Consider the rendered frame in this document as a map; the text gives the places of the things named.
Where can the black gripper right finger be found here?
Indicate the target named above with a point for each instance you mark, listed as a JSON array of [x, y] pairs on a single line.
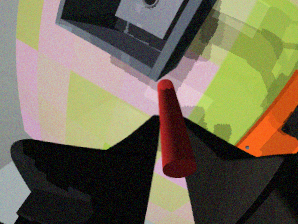
[[229, 184]]

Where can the red peg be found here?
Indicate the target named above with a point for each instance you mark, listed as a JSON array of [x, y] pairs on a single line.
[[176, 151]]

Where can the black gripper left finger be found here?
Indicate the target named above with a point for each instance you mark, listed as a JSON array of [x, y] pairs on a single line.
[[119, 176]]

